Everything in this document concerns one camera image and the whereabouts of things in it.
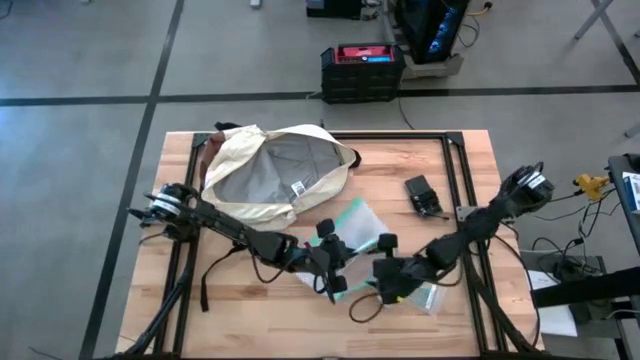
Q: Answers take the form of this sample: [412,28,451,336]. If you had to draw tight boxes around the grey equipment box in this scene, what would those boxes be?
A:
[519,248,609,326]

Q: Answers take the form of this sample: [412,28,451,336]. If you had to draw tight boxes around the grey side table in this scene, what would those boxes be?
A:
[607,153,640,256]

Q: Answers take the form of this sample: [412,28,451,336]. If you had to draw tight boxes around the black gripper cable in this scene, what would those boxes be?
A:
[347,292,386,324]

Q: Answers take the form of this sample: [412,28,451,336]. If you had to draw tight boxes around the large clear teal-edged zip bag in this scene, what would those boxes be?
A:
[294,196,391,301]

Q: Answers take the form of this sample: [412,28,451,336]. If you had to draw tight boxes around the small black device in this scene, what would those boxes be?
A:
[403,173,445,218]

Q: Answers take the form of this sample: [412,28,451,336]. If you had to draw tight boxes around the black crate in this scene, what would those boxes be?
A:
[305,0,365,21]

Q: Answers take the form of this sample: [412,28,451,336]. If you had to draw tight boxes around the white table leg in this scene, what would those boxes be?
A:
[573,0,617,41]

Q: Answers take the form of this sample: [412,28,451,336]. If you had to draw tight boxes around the black computer tower blue lights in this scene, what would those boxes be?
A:
[394,0,471,65]

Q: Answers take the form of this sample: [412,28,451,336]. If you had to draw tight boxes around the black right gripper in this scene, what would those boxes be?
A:
[368,232,431,304]

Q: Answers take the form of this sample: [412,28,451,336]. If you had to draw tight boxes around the white paper sheet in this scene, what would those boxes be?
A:
[527,269,580,339]

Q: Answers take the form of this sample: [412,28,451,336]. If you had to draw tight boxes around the black metal beam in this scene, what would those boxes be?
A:
[530,266,640,310]

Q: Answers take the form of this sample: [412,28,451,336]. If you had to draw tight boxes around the cream canvas backpack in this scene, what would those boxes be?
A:
[198,121,362,314]

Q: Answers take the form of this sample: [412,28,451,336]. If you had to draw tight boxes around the small clear zip bag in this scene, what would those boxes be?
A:
[402,279,447,316]

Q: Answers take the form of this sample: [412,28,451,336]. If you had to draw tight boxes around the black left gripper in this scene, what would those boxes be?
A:
[297,217,359,296]

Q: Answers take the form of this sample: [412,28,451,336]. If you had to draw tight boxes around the blue and white box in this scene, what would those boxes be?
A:
[622,171,640,215]

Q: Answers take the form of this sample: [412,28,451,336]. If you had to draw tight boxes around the grey platform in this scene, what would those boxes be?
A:
[402,52,465,80]

